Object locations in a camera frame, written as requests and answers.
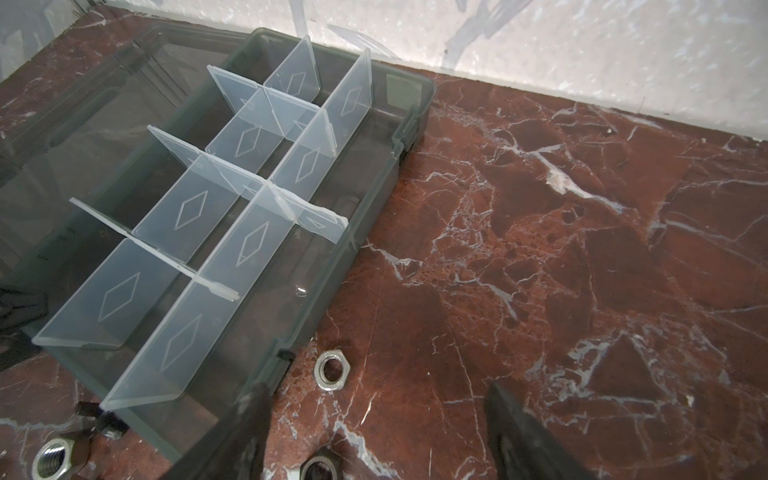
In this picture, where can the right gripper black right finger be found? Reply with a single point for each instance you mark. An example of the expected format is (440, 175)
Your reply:
(521, 446)

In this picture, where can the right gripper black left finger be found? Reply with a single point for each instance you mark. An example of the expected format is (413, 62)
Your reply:
(235, 447)

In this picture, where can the grey plastic organizer box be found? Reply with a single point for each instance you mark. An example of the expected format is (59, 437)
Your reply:
(190, 208)

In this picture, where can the black hex nut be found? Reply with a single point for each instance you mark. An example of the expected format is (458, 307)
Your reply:
(324, 464)

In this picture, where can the large silver hex nut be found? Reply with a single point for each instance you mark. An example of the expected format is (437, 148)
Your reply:
(61, 458)

